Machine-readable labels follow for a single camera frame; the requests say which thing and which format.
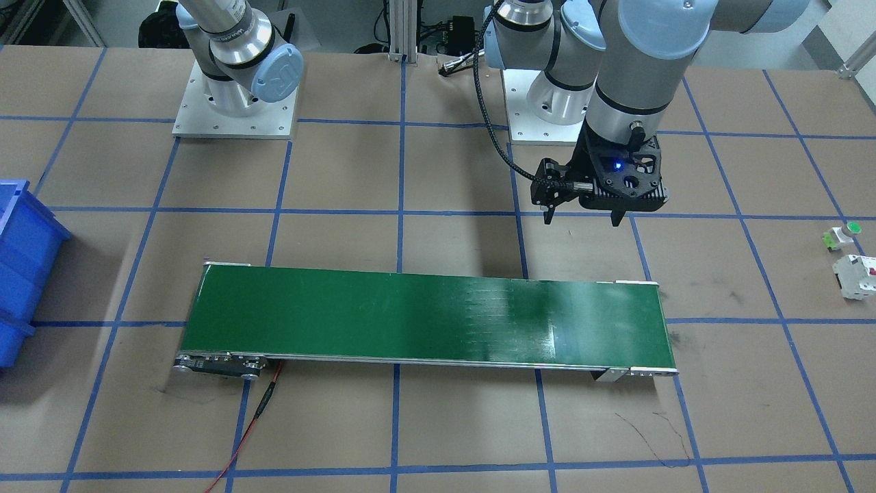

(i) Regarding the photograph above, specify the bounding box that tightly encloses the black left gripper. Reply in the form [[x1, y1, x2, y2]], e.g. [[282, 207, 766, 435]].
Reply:
[[530, 126, 669, 227]]

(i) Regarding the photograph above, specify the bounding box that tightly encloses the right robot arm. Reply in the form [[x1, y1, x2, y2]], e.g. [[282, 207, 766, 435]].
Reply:
[[176, 1, 305, 103]]

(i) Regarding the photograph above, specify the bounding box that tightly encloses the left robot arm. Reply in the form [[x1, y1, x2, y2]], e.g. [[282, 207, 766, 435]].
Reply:
[[475, 1, 808, 227]]

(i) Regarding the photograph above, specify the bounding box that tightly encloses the white circuit breaker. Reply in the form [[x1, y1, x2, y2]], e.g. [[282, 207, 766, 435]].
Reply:
[[832, 255, 875, 300]]

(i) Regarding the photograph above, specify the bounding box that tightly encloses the green conveyor belt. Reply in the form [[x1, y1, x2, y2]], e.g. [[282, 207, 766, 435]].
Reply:
[[175, 262, 678, 381]]

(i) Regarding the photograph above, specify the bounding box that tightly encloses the blue plastic bin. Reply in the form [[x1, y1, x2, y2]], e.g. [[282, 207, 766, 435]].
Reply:
[[1, 179, 71, 368]]

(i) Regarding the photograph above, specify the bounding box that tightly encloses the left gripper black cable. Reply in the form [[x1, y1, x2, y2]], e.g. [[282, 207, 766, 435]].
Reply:
[[474, 3, 589, 189]]

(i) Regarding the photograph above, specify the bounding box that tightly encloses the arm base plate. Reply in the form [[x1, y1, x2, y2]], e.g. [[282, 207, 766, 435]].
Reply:
[[502, 69, 595, 147], [172, 62, 298, 140]]

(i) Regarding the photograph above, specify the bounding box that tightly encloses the green push button switch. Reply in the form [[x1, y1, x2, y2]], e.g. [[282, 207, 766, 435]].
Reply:
[[822, 221, 862, 251]]

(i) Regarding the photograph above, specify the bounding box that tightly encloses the red conveyor power wire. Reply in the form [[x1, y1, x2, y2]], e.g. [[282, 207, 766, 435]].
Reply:
[[204, 362, 285, 493]]

